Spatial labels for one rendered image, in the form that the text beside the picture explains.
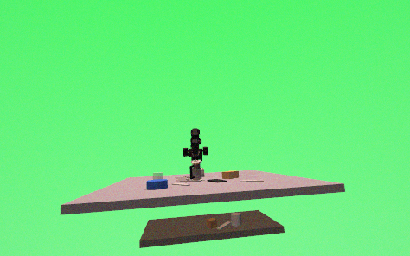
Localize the dark brown flat shelf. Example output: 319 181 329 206
139 210 285 248

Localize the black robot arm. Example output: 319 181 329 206
190 128 202 161

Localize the tan rectangular block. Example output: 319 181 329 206
222 170 239 179

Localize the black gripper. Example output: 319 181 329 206
183 146 208 157

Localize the grey cylinder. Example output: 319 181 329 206
231 213 242 227
153 172 163 180

